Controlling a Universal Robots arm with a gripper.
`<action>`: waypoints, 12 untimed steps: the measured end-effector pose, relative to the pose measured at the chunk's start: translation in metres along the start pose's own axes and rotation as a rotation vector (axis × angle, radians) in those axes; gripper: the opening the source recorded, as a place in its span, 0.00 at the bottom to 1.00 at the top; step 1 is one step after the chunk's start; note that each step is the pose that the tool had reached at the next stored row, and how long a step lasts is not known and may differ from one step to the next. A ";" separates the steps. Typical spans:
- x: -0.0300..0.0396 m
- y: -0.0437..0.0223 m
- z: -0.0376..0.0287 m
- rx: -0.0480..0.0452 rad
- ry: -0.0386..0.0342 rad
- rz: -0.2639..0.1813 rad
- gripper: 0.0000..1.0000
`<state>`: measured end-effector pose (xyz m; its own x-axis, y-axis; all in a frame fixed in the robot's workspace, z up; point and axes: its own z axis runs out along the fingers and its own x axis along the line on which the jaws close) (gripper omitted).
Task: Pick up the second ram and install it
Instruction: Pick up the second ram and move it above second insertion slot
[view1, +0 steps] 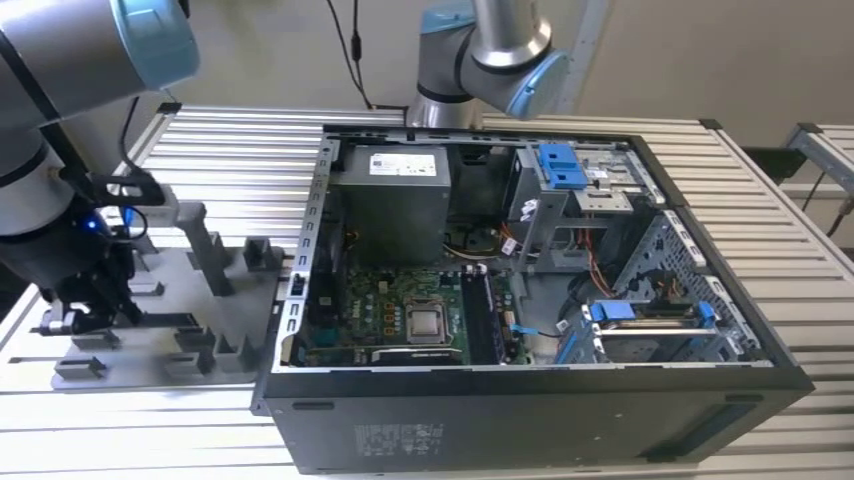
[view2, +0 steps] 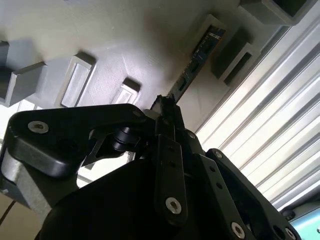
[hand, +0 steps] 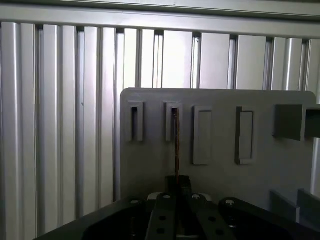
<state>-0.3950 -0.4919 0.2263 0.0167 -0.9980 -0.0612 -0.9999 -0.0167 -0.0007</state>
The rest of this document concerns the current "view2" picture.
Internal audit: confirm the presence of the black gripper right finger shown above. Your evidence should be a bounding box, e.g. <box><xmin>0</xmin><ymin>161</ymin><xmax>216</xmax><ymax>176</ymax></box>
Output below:
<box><xmin>167</xmin><ymin>97</ymin><xmax>301</xmax><ymax>240</ymax></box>

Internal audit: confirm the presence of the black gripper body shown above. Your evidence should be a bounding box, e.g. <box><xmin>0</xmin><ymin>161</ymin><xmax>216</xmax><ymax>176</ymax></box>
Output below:
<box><xmin>34</xmin><ymin>126</ymin><xmax>223</xmax><ymax>240</ymax></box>

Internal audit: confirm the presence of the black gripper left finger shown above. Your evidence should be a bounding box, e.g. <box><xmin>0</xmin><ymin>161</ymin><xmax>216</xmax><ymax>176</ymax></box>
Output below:
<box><xmin>7</xmin><ymin>96</ymin><xmax>189</xmax><ymax>226</ymax></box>

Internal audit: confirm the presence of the RAM stick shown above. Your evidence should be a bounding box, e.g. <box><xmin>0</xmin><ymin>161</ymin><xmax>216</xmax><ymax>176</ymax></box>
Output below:
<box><xmin>168</xmin><ymin>23</ymin><xmax>228</xmax><ymax>103</ymax></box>

